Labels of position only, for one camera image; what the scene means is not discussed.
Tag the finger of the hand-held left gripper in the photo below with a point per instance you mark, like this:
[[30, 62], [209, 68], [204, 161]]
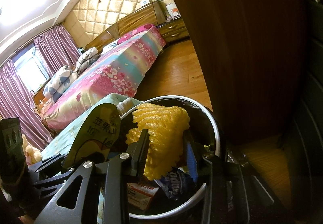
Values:
[[48, 163], [55, 178]]

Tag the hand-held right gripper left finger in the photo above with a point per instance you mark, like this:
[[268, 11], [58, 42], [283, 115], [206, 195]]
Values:
[[141, 156]]

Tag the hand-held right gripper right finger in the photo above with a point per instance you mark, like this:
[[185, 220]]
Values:
[[192, 163]]

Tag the blue snack wrapper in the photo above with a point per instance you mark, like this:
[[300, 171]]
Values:
[[174, 183]]

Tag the yellow foam fruit net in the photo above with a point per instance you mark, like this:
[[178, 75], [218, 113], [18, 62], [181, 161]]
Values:
[[164, 138]]

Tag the red and white carton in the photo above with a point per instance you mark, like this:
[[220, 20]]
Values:
[[141, 196]]

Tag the yellow green juice pouch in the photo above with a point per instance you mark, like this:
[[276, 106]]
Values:
[[98, 128]]

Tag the cream teddy bear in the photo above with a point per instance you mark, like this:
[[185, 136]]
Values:
[[31, 151]]

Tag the pink curtain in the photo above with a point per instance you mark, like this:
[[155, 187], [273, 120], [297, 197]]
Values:
[[55, 47], [17, 103]]

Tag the heart print folded quilt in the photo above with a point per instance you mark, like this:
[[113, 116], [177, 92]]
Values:
[[60, 82]]

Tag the window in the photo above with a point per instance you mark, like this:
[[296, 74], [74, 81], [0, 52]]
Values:
[[29, 67]]

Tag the bed with pink floral sheet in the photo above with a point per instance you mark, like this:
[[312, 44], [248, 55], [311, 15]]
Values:
[[113, 67]]

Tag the striped folded quilt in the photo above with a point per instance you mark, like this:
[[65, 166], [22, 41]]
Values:
[[87, 59]]

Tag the white pillow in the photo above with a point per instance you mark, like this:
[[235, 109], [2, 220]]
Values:
[[109, 46]]

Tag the pink floral pillow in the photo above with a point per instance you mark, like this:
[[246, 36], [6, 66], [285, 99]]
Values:
[[135, 33]]

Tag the dark wooden door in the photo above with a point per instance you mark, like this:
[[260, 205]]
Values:
[[239, 50]]

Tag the wooden nightstand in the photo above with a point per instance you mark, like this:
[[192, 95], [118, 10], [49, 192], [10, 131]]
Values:
[[174, 31]]

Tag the wooden headboard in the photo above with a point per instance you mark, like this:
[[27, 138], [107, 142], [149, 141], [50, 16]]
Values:
[[136, 16]]

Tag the white box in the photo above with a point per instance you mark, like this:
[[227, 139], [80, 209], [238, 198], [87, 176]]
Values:
[[172, 11]]

